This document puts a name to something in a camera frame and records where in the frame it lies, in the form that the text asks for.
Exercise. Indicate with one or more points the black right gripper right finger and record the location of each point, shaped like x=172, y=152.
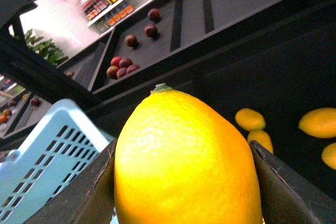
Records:
x=287, y=197

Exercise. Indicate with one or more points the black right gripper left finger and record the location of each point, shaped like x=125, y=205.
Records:
x=88, y=198

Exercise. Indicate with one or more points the light blue plastic basket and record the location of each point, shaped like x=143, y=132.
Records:
x=60, y=146

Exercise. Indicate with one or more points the yellow lemon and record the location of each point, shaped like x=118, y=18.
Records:
x=319, y=123
x=179, y=161
x=328, y=155
x=262, y=138
x=249, y=119

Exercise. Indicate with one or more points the red fruit pile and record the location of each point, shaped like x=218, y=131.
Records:
x=120, y=67

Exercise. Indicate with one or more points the dark fruit display bin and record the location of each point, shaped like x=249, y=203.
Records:
x=282, y=71

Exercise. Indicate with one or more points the green potted plant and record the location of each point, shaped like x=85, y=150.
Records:
x=45, y=48

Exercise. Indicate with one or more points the dark red fruit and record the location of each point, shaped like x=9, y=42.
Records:
x=151, y=30
x=154, y=15
x=131, y=40

